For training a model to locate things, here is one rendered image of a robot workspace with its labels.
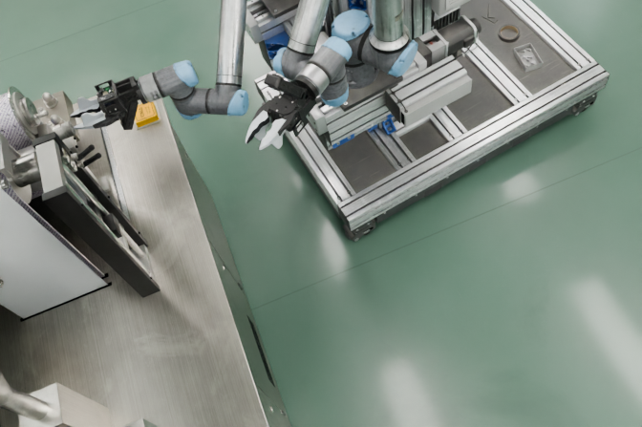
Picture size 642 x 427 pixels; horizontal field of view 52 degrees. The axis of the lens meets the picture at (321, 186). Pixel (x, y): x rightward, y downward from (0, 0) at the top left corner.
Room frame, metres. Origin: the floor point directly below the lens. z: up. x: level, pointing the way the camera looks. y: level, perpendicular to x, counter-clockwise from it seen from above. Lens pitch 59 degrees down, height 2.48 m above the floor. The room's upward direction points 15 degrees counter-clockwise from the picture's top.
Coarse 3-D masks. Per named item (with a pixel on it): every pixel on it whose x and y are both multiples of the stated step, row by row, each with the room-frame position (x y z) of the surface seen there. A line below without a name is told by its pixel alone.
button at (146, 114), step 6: (150, 102) 1.38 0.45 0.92; (138, 108) 1.37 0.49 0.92; (144, 108) 1.36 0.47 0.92; (150, 108) 1.36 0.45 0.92; (138, 114) 1.35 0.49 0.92; (144, 114) 1.34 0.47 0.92; (150, 114) 1.33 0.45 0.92; (156, 114) 1.33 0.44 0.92; (138, 120) 1.32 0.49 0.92; (144, 120) 1.32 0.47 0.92; (150, 120) 1.32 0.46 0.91; (138, 126) 1.31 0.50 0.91
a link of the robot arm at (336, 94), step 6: (342, 78) 1.08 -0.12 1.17; (330, 84) 1.07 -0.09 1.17; (336, 84) 1.07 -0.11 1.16; (342, 84) 1.08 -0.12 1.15; (324, 90) 1.08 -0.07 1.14; (330, 90) 1.07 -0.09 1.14; (336, 90) 1.07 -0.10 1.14; (342, 90) 1.08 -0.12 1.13; (348, 90) 1.10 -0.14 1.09; (324, 96) 1.09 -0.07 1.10; (330, 96) 1.07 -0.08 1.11; (336, 96) 1.07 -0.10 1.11; (342, 96) 1.07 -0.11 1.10; (324, 102) 1.09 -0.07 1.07; (330, 102) 1.08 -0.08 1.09; (336, 102) 1.07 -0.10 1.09; (342, 102) 1.07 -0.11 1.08
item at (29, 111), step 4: (20, 100) 1.17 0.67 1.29; (24, 100) 1.17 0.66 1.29; (28, 100) 1.18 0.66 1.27; (20, 104) 1.16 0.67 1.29; (24, 104) 1.16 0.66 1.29; (28, 104) 1.17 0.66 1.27; (32, 104) 1.19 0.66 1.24; (20, 108) 1.15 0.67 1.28; (24, 108) 1.15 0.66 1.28; (28, 108) 1.15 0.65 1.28; (32, 108) 1.17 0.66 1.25; (24, 112) 1.14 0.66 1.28; (28, 112) 1.14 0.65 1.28; (32, 112) 1.16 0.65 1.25; (36, 112) 1.18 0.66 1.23; (24, 116) 1.13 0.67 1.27; (28, 116) 1.13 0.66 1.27; (32, 116) 1.14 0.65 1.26; (28, 120) 1.13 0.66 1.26; (32, 120) 1.13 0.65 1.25; (36, 120) 1.14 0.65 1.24; (32, 124) 1.13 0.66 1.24; (36, 124) 1.13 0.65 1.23
